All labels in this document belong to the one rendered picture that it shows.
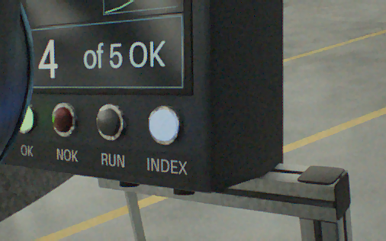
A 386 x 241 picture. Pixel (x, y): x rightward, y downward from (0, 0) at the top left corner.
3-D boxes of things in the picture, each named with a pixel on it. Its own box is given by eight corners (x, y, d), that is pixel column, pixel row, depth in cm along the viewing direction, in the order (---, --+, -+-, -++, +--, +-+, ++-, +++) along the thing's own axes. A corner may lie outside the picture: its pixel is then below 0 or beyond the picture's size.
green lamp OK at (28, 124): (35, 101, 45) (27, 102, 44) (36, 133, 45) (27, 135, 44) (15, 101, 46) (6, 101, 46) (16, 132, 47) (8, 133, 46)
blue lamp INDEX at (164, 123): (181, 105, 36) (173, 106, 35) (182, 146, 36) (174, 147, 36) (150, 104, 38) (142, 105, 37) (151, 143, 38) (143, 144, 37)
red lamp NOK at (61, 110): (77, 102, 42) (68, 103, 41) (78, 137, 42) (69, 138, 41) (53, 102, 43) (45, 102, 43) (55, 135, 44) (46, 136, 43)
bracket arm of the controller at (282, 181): (352, 205, 41) (349, 168, 40) (338, 223, 39) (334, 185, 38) (119, 175, 54) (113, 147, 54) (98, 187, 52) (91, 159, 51)
